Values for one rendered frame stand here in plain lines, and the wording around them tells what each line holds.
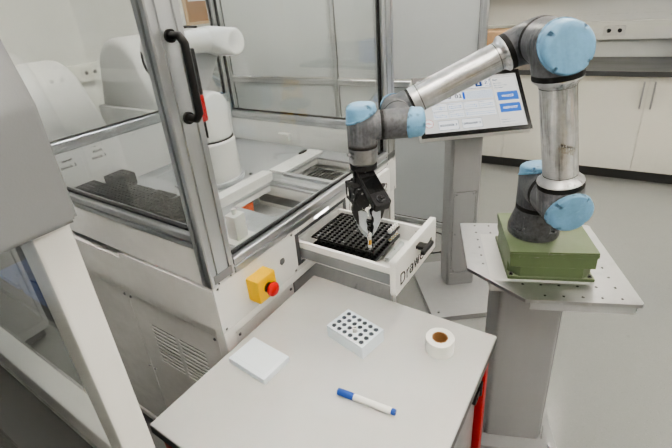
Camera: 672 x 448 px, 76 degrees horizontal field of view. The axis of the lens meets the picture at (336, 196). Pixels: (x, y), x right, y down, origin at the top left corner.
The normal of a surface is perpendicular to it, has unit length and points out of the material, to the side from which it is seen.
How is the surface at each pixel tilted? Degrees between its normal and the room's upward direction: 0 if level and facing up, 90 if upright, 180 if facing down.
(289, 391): 0
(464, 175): 90
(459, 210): 90
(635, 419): 0
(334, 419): 0
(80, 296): 90
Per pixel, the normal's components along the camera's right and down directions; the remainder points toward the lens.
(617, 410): -0.07, -0.90
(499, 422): -0.18, 0.43
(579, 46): -0.01, 0.31
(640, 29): -0.50, 0.40
